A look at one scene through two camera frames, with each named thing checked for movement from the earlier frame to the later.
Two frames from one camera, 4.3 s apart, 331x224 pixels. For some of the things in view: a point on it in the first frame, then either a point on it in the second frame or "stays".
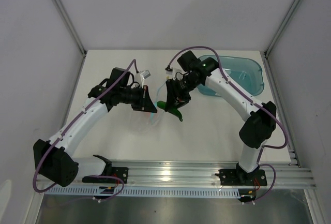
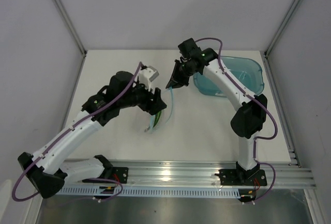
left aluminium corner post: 64,12 stays
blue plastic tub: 244,74 stays
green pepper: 174,111 to 157,117
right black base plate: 258,177 stays
